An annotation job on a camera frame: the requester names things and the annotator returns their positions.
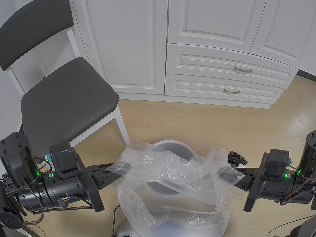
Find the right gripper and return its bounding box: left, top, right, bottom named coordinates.
left=217, top=167, right=291, bottom=212

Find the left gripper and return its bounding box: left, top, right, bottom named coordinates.
left=44, top=154, right=159, bottom=212

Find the black plastic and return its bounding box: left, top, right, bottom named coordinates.
left=227, top=151, right=248, bottom=168

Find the clear plastic bag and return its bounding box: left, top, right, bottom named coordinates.
left=109, top=142, right=246, bottom=237

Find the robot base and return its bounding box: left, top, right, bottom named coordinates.
left=116, top=206, right=224, bottom=237

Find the white trash bin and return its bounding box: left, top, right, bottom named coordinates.
left=139, top=140, right=199, bottom=199

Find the grey padded white chair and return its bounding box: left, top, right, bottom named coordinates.
left=0, top=0, right=132, bottom=155

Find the white wardrobe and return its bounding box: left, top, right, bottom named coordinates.
left=12, top=0, right=300, bottom=109

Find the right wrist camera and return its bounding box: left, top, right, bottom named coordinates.
left=262, top=149, right=293, bottom=180

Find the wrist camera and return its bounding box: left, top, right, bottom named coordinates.
left=262, top=149, right=293, bottom=180
left=44, top=143, right=80, bottom=180

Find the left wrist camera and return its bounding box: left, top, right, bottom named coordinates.
left=44, top=143, right=80, bottom=180

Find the black cable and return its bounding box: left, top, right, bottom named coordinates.
left=112, top=206, right=129, bottom=237

